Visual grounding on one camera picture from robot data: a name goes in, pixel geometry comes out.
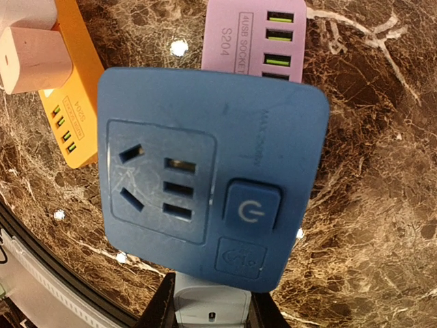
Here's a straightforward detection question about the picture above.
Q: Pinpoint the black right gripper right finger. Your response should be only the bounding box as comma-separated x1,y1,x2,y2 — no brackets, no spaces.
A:
247,292,290,328

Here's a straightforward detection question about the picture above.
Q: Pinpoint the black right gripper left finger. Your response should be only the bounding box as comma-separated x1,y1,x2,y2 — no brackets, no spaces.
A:
133,273,176,328

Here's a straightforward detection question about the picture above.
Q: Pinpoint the light blue wall charger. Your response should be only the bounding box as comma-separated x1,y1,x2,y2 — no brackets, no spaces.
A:
173,272,251,328

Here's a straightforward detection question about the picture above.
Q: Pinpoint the blue cube socket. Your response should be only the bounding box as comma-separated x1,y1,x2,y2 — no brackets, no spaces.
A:
98,68,330,292

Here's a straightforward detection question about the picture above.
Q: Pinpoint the purple power strip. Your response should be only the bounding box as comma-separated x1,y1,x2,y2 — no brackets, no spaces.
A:
201,0,307,83

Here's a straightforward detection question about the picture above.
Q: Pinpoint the pink wall charger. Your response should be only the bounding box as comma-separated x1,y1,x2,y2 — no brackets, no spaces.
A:
1,27,73,94

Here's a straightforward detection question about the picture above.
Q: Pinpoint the white cube socket adapter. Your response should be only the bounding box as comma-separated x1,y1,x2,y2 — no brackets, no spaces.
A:
0,0,58,33

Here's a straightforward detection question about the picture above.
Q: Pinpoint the orange power strip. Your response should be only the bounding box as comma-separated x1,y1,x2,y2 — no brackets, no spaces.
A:
39,0,104,169

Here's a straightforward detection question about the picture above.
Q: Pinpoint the white slotted cable duct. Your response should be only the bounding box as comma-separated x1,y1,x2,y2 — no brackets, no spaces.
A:
1,228,119,327

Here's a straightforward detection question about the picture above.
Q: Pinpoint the black front rail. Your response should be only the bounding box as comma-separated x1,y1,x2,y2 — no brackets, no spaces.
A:
1,203,137,327

